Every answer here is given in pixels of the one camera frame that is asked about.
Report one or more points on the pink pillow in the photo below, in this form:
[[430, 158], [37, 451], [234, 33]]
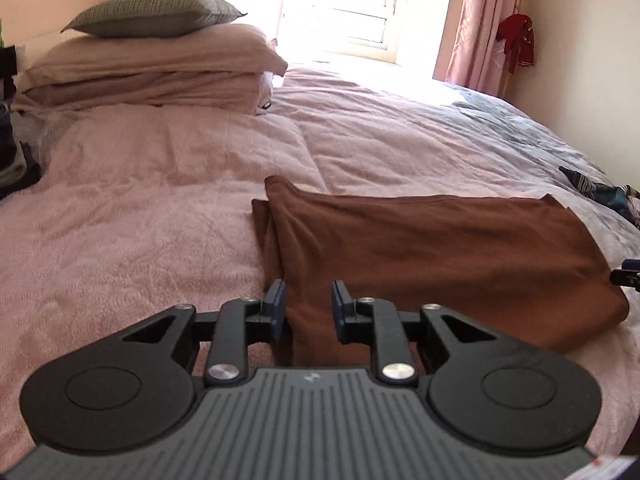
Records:
[[160, 57]]

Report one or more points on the grey pillow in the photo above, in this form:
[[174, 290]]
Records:
[[155, 12]]

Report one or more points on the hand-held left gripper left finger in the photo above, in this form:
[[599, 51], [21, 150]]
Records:
[[278, 306]]

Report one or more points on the pink curtain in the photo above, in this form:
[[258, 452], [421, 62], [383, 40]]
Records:
[[480, 25]]

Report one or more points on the window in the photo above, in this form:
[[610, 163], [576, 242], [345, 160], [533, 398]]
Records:
[[350, 5]]

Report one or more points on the red hanging garment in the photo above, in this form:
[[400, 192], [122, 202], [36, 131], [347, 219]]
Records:
[[519, 40]]

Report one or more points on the folded pink duvet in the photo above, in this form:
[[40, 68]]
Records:
[[140, 92]]

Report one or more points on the brown garment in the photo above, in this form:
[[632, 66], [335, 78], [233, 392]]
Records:
[[425, 260]]

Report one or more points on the dark patterned clothes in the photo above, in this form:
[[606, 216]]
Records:
[[600, 192]]

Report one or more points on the black bedside device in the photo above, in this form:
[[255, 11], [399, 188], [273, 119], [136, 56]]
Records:
[[7, 70]]

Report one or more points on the pink bedspread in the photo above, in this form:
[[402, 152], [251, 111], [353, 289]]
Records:
[[150, 210]]

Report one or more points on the grey blanket with pink stripes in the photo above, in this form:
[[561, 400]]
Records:
[[525, 130]]

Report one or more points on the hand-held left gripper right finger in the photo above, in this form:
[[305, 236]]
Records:
[[340, 311]]

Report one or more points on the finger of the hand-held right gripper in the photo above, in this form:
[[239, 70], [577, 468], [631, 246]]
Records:
[[624, 276]]

